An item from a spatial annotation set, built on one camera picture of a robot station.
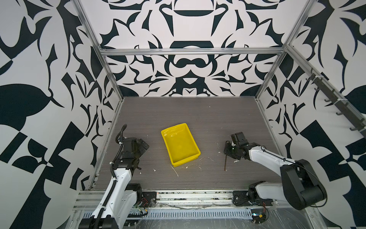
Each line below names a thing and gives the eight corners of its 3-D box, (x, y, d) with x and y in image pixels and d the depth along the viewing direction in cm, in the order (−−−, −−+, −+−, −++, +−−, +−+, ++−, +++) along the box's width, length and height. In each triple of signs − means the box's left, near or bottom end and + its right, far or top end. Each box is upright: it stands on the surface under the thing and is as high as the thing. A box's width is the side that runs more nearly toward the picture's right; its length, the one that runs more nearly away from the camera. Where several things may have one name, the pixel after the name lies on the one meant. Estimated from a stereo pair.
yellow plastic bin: (173, 169, 86) (172, 165, 80) (161, 135, 100) (160, 130, 95) (200, 159, 90) (201, 154, 84) (185, 128, 104) (186, 122, 99)
